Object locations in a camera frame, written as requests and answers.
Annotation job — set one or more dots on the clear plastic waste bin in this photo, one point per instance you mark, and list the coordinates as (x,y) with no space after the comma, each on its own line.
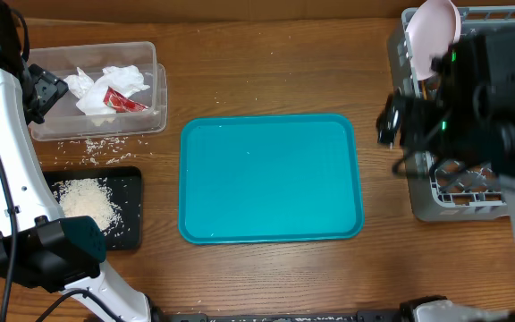
(66,121)

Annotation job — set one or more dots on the pile of white rice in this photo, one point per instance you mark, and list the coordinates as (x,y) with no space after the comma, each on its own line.
(89,197)

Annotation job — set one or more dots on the red sauce packet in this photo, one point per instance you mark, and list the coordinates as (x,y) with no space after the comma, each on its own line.
(120,103)

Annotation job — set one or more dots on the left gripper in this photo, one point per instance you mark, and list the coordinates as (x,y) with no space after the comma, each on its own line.
(50,88)

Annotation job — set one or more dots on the large white plate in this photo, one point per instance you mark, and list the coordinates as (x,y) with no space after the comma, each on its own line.
(435,25)

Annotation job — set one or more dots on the black rectangular tray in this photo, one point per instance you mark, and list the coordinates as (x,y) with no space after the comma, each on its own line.
(126,183)

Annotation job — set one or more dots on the scattered rice grains on table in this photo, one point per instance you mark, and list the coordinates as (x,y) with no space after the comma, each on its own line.
(104,151)

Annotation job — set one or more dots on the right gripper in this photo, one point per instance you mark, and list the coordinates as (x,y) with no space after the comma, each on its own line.
(412,135)

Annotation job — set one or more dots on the white napkin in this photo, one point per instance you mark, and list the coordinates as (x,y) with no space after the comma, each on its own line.
(90,93)

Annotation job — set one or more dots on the teal serving tray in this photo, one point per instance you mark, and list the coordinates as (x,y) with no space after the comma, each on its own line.
(269,178)

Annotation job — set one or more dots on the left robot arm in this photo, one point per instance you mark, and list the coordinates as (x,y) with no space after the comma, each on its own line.
(40,247)

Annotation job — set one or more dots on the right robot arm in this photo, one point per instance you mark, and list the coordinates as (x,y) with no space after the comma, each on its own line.
(485,63)

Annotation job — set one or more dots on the grey dishwasher rack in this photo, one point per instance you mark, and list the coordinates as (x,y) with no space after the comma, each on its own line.
(475,195)

